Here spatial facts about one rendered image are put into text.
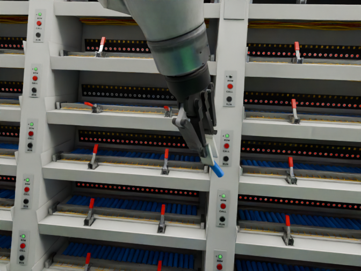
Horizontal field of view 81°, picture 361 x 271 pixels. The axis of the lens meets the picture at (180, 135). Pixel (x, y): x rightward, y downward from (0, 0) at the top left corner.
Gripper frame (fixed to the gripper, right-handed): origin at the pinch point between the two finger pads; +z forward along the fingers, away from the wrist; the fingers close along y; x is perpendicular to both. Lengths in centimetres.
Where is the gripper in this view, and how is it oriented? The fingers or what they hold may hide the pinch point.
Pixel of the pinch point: (207, 149)
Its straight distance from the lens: 48.2
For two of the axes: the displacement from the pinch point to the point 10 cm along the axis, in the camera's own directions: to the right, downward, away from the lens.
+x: -8.3, -1.5, 5.3
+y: 4.8, -6.7, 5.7
